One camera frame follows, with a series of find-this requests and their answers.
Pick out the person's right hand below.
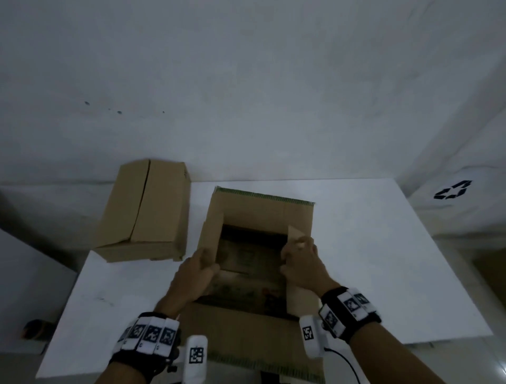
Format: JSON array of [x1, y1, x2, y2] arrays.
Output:
[[279, 236, 342, 298]]

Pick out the person's left hand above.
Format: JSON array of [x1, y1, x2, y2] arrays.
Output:
[[154, 247, 221, 319]]

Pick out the green-lined brown cardboard box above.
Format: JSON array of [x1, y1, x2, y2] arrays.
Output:
[[180, 186, 327, 384]]

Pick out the striped-edge brown cardboard box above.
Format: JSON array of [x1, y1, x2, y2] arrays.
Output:
[[93, 159, 192, 263]]

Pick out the person's left forearm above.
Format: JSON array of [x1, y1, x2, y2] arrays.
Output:
[[94, 362, 135, 384]]

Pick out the black right wristband white markers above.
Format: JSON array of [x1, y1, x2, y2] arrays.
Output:
[[318, 286, 382, 344]]

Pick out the black wristband white markers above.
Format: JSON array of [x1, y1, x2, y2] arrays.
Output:
[[318, 286, 382, 344], [109, 312, 182, 380]]

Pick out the white table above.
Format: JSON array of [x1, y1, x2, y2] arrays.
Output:
[[35, 178, 495, 380]]

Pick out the black left wristband white markers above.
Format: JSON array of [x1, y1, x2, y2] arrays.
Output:
[[109, 312, 182, 380]]

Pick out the white recycling sign paper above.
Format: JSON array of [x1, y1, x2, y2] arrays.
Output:
[[415, 166, 491, 210]]

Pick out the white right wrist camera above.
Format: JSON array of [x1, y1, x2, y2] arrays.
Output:
[[299, 314, 327, 359]]

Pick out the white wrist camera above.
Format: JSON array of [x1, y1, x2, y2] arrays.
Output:
[[299, 314, 327, 359], [181, 335, 209, 382]]

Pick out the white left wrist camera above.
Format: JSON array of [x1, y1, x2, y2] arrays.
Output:
[[181, 335, 209, 382]]

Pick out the black camera cable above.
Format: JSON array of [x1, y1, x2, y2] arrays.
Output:
[[325, 347, 363, 384]]

